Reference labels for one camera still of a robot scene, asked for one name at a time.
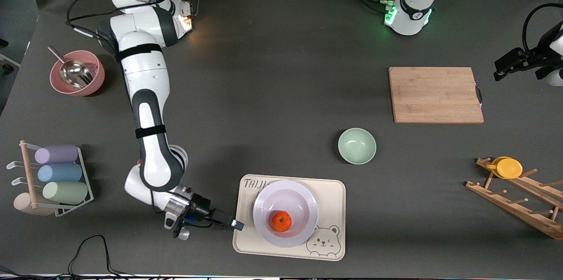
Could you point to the purple cup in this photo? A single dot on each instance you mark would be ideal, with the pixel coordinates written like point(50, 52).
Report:
point(57, 154)

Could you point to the beige cup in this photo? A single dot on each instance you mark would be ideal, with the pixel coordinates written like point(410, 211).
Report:
point(22, 204)

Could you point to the blue cup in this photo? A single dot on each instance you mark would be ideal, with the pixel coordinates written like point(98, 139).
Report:
point(60, 172)

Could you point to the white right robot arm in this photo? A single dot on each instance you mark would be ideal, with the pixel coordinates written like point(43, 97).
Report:
point(147, 73)

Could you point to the pale green bowl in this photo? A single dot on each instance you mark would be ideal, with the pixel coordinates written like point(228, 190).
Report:
point(357, 146)

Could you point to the orange fruit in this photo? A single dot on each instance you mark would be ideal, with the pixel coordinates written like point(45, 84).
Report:
point(281, 221)

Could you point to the bamboo cutting board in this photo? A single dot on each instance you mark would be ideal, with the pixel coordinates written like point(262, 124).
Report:
point(433, 95)

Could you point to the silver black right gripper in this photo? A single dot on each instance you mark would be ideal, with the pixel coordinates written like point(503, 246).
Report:
point(202, 210)

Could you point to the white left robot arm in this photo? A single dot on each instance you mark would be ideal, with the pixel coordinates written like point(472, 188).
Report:
point(413, 7)

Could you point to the yellow mug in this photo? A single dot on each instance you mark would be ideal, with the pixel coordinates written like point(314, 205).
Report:
point(509, 168)

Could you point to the green cup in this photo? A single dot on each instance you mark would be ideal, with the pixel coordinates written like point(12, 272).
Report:
point(66, 192)

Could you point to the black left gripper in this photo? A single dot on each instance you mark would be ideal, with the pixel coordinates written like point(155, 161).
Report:
point(535, 57)

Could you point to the wooden peg drying rack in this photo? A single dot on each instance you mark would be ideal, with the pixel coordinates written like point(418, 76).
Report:
point(514, 209)

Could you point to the white round plate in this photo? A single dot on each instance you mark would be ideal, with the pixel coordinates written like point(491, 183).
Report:
point(286, 196)

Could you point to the metal scoop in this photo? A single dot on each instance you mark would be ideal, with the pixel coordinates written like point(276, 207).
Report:
point(77, 73)

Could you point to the cream bear print tray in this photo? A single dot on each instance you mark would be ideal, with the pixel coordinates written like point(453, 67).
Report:
point(330, 201)

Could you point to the pink bowl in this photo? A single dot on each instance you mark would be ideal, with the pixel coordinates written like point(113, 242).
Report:
point(59, 86)

